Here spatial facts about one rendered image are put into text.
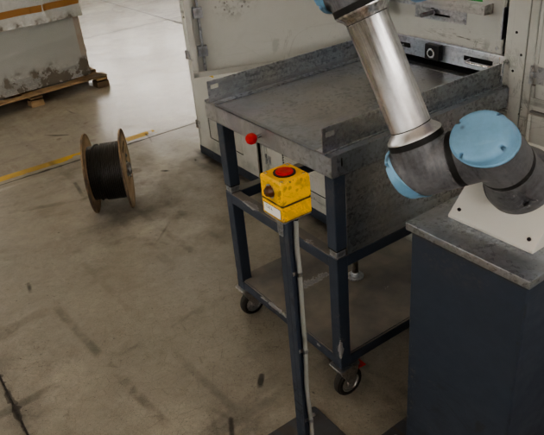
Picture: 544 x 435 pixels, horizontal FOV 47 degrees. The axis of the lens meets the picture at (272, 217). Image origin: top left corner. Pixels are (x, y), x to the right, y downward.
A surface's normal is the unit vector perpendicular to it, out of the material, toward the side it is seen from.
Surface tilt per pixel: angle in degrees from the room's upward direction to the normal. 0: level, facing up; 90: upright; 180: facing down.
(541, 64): 90
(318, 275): 0
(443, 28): 90
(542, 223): 45
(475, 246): 0
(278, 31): 90
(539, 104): 90
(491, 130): 41
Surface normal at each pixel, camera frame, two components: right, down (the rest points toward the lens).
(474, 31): -0.81, 0.35
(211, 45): 0.22, 0.47
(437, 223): -0.08, -0.86
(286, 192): 0.58, 0.36
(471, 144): -0.52, -0.39
